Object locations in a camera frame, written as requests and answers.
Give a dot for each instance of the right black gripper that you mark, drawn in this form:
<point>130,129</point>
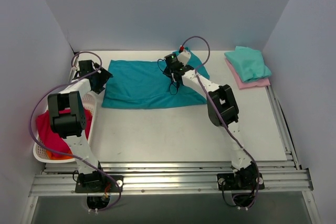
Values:
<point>174,76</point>

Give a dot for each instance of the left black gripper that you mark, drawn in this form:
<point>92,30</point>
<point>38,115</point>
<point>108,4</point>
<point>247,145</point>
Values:
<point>103,76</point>

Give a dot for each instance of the teal t shirt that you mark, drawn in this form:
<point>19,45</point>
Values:
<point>142,85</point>

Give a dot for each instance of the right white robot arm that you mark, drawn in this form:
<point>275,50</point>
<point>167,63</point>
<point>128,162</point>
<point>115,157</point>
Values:
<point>222,111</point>

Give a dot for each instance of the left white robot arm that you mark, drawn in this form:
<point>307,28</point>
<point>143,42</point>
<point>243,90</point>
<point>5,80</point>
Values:
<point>68,119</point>

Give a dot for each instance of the folded mint green t shirt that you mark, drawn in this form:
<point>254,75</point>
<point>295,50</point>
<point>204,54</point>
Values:
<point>248,63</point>

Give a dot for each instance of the crimson red t shirt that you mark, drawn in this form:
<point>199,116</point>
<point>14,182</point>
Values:
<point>53,140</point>

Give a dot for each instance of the orange t shirt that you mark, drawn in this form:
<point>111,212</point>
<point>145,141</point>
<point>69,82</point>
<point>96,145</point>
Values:
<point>57,157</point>

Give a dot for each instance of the folded pink t shirt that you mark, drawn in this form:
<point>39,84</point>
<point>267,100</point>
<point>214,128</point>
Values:
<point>247,85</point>

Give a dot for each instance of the white plastic laundry basket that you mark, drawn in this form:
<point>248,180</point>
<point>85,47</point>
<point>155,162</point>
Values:
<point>89,102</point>

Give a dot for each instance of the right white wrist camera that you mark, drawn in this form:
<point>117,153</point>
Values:
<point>183,55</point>

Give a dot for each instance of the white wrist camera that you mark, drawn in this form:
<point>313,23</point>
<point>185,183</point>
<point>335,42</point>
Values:
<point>74,67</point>
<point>183,55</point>

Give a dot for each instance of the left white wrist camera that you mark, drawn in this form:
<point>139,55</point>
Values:
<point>74,67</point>

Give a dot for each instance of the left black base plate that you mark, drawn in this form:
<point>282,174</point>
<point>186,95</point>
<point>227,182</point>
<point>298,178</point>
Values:
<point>95,183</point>

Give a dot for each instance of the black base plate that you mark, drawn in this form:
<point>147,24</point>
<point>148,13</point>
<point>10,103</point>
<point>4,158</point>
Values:
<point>95,183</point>
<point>236,181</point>

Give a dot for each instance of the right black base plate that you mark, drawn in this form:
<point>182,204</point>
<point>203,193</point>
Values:
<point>236,181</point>

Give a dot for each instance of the aluminium rail frame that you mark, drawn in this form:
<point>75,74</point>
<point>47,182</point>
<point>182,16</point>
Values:
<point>179,151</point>

